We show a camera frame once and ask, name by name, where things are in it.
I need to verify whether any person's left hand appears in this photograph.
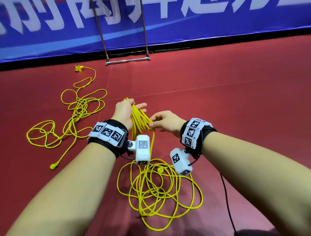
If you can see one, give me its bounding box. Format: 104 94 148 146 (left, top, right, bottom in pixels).
111 99 148 132

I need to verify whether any person's right hand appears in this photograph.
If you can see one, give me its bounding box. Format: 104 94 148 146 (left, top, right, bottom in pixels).
149 110 188 139

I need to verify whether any metal rack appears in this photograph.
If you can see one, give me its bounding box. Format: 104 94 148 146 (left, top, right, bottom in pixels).
89 0 151 66

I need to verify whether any yellow cord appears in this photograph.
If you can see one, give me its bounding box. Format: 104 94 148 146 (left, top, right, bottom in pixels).
26 65 109 170
116 97 204 231

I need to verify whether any person's right forearm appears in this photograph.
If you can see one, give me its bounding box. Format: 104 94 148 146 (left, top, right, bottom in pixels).
202 131 311 236

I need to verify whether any person's left forearm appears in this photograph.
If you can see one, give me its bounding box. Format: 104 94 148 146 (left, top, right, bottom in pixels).
5 142 117 236

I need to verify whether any black marker wristband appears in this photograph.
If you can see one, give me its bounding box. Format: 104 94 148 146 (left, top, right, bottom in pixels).
87 119 130 159
180 117 218 156

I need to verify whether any blue banner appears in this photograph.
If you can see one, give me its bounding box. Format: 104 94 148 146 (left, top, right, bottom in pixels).
0 0 311 64

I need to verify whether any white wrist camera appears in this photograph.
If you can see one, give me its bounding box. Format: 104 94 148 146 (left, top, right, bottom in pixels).
169 148 194 176
127 134 152 165

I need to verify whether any black cable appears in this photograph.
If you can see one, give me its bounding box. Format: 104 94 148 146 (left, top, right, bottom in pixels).
220 174 239 236

